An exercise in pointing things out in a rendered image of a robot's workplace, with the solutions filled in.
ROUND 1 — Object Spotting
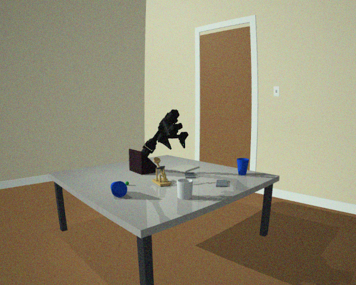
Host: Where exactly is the white cup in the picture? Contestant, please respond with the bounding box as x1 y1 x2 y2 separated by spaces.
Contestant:
177 178 193 200

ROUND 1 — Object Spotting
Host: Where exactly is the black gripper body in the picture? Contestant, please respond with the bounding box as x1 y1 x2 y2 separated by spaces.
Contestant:
157 125 188 143

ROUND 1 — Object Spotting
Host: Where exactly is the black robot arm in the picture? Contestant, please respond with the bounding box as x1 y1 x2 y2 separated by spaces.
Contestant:
142 109 183 157

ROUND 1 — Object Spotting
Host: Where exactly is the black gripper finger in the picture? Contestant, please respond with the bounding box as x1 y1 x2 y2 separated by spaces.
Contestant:
179 135 187 148
160 137 171 150

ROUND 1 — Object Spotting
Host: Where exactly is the blue cup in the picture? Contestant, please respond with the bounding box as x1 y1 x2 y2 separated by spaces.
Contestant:
237 158 249 175
110 181 127 198

